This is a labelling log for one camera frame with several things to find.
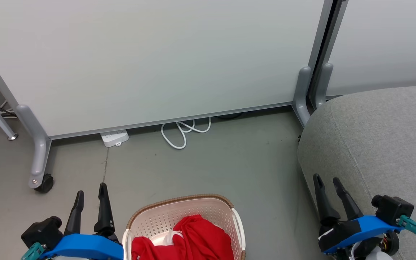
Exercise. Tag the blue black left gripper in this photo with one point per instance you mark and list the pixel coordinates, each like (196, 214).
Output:
(85, 247)

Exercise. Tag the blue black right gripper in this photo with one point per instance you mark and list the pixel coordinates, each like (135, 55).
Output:
(352, 231)

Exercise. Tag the red garment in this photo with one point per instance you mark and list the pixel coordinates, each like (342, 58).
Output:
(200, 238)

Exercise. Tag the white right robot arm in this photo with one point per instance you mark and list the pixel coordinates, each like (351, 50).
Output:
(376, 256)

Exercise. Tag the grey fabric sofa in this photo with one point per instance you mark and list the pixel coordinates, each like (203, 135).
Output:
(374, 144)

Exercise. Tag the black caster wheel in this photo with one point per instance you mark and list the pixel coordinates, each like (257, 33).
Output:
(45, 184)

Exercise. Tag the white perforated laundry basket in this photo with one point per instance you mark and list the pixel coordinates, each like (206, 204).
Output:
(157, 218)

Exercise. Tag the white power strip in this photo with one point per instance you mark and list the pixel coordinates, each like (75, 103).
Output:
(114, 138)

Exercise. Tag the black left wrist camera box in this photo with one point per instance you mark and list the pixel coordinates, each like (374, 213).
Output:
(42, 231)

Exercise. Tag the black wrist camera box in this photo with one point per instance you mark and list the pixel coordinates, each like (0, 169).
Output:
(42, 231)
(392, 209)

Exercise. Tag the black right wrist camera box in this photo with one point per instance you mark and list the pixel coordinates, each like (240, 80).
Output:
(392, 209)

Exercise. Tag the large white partition grey frame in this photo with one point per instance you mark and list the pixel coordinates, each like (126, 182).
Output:
(150, 57)

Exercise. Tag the narrow white partition grey frame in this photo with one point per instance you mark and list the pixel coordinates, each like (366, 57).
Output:
(385, 43)

